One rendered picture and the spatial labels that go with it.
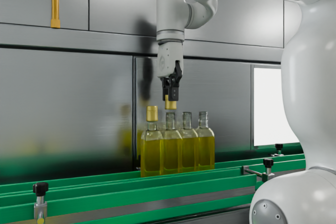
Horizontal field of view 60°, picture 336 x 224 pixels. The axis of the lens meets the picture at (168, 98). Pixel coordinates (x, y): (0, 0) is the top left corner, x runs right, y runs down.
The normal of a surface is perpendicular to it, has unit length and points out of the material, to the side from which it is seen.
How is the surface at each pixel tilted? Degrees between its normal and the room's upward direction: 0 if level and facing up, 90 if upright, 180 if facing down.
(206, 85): 90
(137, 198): 90
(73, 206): 90
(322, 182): 29
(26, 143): 90
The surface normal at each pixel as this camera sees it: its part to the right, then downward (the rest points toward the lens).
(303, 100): -0.70, 0.12
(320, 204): 0.31, -0.56
